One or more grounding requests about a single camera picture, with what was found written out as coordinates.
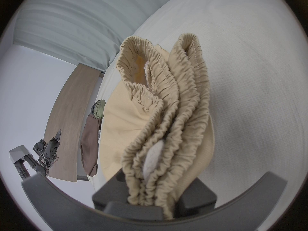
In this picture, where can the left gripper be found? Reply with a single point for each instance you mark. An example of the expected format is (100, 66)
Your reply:
(54, 147)

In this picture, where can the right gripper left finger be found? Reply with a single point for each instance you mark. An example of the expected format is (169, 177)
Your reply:
(108, 191)

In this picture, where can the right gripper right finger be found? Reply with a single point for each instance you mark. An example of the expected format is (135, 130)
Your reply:
(199, 198)

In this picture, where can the beige shorts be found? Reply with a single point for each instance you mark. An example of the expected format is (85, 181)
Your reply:
(168, 105)

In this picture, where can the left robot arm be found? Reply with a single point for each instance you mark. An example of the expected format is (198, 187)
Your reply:
(21, 155)

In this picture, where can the bed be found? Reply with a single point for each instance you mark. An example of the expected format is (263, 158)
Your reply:
(240, 56)

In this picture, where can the brown garment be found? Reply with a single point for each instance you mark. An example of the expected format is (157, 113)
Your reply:
(90, 141)

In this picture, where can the black garment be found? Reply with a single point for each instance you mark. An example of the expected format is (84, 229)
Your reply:
(92, 109)

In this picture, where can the green garment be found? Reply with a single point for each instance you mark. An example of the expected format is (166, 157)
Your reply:
(99, 108)

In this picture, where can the pale grey-green curtain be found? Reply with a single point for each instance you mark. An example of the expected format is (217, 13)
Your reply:
(84, 20)

